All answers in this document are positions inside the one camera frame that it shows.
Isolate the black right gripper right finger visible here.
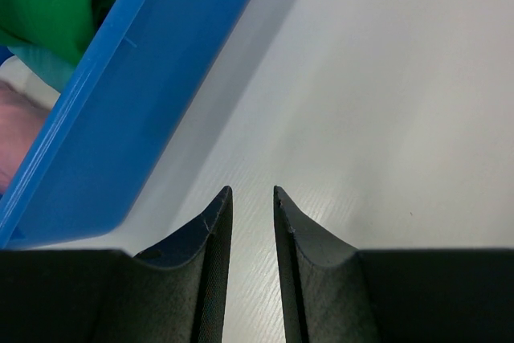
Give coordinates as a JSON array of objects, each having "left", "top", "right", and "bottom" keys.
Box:
[{"left": 274, "top": 186, "right": 381, "bottom": 342}]

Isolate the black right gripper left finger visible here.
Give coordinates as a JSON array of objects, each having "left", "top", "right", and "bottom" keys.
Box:
[{"left": 94, "top": 186, "right": 233, "bottom": 342}]

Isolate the blue plastic bin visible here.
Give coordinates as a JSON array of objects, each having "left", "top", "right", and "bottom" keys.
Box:
[{"left": 1, "top": 0, "right": 248, "bottom": 249}]

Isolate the pink rolled t-shirt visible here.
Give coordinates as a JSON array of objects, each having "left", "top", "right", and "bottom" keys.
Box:
[{"left": 0, "top": 80, "right": 50, "bottom": 194}]

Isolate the white rolled t-shirt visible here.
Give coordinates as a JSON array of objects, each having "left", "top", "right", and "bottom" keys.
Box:
[{"left": 1, "top": 56, "right": 60, "bottom": 109}]

